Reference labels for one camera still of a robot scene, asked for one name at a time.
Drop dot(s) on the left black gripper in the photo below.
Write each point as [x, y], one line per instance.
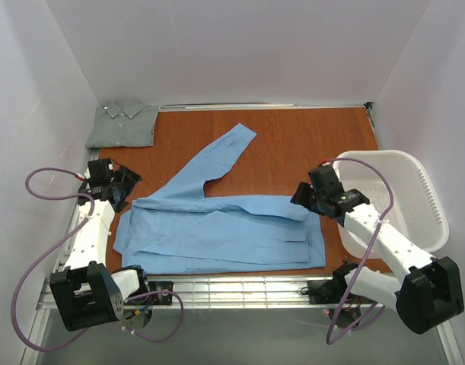
[122, 186]

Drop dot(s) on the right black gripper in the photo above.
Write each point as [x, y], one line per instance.
[308, 198]

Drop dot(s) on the light blue long sleeve shirt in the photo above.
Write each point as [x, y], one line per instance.
[179, 230]

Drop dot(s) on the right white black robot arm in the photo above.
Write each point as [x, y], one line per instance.
[424, 291]

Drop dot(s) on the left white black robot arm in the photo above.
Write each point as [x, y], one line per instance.
[85, 292]

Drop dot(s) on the folded grey long sleeve shirt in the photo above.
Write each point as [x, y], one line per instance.
[123, 126]

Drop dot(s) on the white plastic laundry basket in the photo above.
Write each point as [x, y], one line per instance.
[416, 211]

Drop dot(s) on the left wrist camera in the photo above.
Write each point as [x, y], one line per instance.
[98, 170]

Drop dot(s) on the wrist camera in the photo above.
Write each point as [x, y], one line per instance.
[325, 163]
[98, 170]

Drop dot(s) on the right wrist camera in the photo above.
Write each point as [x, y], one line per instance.
[325, 163]

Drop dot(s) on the aluminium left frame rail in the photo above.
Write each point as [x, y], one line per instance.
[61, 255]

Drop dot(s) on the aluminium frame rail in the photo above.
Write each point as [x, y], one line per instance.
[250, 106]
[274, 292]
[369, 109]
[61, 255]

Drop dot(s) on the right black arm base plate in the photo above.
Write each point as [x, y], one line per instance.
[324, 291]

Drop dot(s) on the aluminium back frame rail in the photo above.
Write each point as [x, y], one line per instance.
[250, 106]

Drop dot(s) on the aluminium right frame rail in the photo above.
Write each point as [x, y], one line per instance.
[369, 109]

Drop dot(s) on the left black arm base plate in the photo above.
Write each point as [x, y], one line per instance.
[159, 299]

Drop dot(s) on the aluminium front frame rail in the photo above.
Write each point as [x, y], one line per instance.
[274, 292]

